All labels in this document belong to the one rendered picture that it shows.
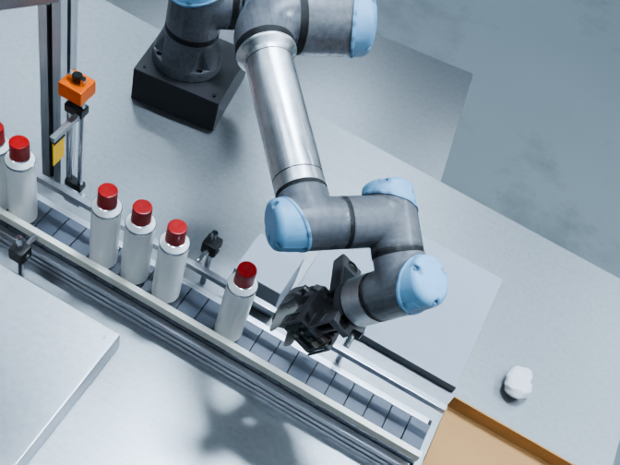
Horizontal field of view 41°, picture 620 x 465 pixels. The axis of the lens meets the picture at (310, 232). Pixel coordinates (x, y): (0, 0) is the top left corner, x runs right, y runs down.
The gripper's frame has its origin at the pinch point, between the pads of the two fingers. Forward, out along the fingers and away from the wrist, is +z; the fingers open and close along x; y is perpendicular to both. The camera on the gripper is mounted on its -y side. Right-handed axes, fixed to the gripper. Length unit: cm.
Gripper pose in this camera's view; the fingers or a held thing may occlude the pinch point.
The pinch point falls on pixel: (280, 318)
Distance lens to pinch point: 140.7
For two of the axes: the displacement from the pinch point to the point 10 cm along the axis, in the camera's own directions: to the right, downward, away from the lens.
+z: -6.3, 2.6, 7.3
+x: 6.4, 7.1, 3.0
